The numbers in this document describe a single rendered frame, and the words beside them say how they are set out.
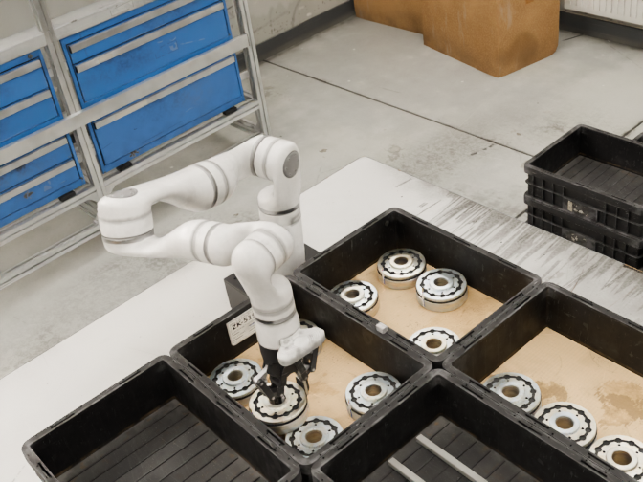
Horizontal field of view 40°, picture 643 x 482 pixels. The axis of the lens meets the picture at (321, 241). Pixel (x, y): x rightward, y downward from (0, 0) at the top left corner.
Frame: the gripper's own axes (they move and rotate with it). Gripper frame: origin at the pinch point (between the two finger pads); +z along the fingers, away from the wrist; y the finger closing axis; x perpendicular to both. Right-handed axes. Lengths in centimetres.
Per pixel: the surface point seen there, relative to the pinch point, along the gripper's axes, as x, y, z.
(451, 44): -199, -256, 76
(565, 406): 35.3, -30.9, 2.5
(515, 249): -12, -76, 18
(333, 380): -1.5, -10.4, 5.3
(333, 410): 4.2, -5.3, 5.4
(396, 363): 8.8, -17.4, -0.3
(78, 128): -192, -49, 31
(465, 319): 5.9, -38.9, 5.1
